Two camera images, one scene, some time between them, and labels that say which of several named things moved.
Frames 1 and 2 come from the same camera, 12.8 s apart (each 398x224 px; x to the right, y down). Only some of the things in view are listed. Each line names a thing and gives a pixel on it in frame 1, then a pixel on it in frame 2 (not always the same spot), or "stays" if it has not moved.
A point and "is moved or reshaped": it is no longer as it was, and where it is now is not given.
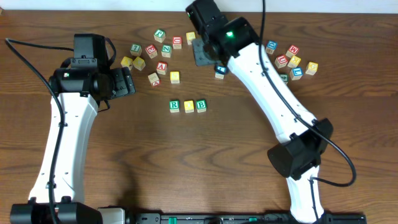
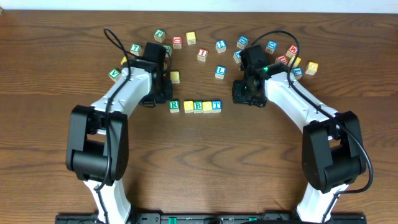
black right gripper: (203, 58) → (238, 98)
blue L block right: (296, 73) stays
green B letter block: (201, 106) is moved or reshaped
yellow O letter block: (189, 106) stays
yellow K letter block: (127, 62) stays
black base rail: (241, 218) stays
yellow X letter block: (294, 61) stays
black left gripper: (123, 82) → (165, 92)
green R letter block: (174, 106) stays
